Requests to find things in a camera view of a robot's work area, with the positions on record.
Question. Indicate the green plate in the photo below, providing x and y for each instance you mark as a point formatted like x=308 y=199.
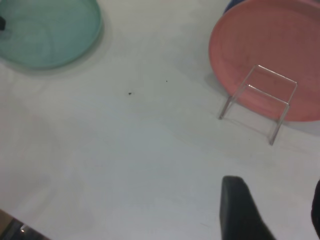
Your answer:
x=47 y=32

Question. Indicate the pink plate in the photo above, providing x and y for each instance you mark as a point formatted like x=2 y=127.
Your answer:
x=265 y=42

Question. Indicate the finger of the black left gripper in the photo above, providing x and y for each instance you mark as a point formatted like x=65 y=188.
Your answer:
x=2 y=24

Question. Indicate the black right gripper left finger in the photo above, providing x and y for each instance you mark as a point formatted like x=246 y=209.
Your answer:
x=237 y=212

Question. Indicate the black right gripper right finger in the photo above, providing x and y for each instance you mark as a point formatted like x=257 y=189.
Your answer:
x=317 y=210

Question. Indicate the blue plate with navy inside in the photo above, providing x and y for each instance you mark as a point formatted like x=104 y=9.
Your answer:
x=231 y=4

